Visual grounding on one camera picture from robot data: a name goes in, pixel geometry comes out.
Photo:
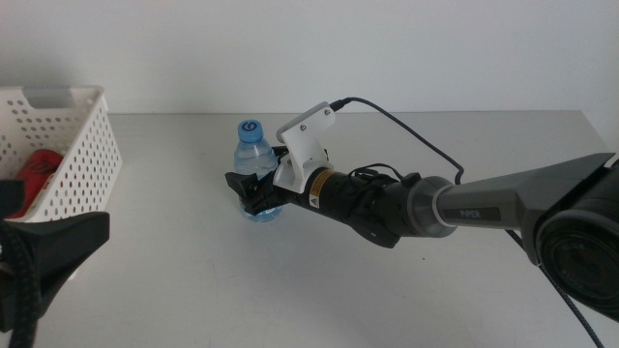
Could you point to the white perforated plastic basket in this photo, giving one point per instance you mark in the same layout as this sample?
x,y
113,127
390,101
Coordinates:
x,y
82,159

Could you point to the red soda can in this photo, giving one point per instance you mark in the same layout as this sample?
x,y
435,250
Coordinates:
x,y
38,169

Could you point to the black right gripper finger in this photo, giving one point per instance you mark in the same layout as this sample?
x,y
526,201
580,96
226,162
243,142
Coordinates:
x,y
256,193
283,152

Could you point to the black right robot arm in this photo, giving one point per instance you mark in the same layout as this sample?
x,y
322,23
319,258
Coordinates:
x,y
483,203

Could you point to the small clear water bottle blue cap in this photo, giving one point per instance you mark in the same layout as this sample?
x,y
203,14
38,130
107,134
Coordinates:
x,y
251,154

